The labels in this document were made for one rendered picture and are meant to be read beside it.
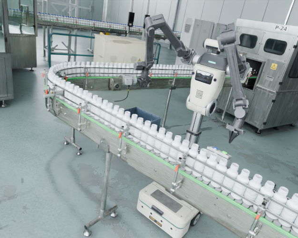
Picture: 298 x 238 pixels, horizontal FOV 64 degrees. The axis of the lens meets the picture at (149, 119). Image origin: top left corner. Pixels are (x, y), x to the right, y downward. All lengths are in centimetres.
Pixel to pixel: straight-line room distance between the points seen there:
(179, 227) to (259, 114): 333
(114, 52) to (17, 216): 402
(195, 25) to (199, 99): 559
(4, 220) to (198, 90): 197
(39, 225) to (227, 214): 162
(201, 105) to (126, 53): 398
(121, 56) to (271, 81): 317
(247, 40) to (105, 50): 293
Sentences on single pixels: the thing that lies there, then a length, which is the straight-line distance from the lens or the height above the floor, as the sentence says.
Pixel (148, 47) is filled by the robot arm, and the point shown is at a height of 158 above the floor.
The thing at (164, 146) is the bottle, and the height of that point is 108.
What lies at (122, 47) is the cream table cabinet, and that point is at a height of 101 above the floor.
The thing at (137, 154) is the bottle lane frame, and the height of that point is 94.
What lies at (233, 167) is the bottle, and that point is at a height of 116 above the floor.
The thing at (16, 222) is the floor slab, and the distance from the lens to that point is 250.
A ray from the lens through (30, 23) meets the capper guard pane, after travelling 661.
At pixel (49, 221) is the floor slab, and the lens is 245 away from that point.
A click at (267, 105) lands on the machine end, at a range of 496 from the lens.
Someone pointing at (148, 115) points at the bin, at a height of 92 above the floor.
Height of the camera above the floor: 180
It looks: 24 degrees down
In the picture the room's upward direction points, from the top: 10 degrees clockwise
